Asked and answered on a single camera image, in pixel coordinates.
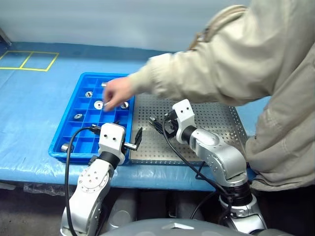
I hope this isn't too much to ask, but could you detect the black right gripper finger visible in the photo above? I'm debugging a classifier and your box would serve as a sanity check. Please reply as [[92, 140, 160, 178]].
[[154, 124, 168, 135], [149, 116, 165, 126]]

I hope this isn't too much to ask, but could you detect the grey robot torso top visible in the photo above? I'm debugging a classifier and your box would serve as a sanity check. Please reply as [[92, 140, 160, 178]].
[[98, 217, 293, 236]]

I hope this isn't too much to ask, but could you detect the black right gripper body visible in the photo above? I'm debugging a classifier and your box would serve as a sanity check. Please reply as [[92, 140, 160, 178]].
[[163, 110, 182, 138]]

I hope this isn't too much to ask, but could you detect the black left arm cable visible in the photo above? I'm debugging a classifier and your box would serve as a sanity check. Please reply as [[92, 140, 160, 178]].
[[64, 124, 102, 236]]

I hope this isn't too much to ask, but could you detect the person in beige jacket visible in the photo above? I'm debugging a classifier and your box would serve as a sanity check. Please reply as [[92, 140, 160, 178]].
[[187, 0, 315, 236]]

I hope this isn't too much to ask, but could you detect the dark grey rounded shape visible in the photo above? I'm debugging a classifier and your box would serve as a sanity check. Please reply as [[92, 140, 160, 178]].
[[108, 190, 138, 231], [172, 191, 206, 221]]

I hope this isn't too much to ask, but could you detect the perforated metal tray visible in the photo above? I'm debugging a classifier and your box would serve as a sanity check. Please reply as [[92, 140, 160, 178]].
[[129, 93, 249, 166]]

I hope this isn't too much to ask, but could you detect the blue compartment tray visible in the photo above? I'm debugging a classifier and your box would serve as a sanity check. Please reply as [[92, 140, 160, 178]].
[[48, 72, 136, 165]]

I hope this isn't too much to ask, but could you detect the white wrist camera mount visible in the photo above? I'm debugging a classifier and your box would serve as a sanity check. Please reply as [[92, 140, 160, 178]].
[[97, 122, 126, 165], [172, 99, 195, 145]]

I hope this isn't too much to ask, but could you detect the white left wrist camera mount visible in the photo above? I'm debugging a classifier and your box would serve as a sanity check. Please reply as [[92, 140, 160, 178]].
[[97, 122, 126, 165]]

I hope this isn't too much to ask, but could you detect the blue plastic table cover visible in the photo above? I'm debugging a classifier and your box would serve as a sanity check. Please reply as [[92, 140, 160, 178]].
[[0, 41, 271, 192]]

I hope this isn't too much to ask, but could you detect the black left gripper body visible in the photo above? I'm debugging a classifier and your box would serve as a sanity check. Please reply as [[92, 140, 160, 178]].
[[124, 141, 138, 156]]

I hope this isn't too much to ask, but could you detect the person's bare hand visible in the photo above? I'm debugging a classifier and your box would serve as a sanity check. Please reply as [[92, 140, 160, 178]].
[[102, 76, 135, 112]]

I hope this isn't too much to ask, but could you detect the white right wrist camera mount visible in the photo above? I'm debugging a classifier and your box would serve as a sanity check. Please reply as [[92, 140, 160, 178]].
[[172, 99, 195, 145]]

